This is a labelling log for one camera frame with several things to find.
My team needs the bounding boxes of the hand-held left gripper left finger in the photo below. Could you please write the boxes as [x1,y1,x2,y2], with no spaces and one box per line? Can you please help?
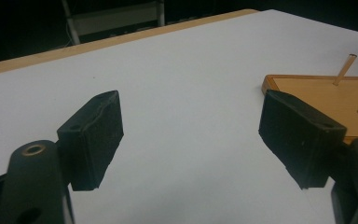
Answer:
[56,90,125,192]

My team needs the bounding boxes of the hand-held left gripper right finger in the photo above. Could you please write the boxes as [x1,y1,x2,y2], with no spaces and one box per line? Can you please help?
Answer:
[257,89,348,190]

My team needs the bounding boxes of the wooden box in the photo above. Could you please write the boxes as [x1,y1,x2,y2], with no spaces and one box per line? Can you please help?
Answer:
[260,74,358,146]

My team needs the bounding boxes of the wooden peg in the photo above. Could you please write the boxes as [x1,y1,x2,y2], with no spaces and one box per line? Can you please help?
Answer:
[332,53,358,87]

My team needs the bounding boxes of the grey metal chair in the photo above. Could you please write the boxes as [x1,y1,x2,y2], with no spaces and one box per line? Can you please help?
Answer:
[60,0,166,47]

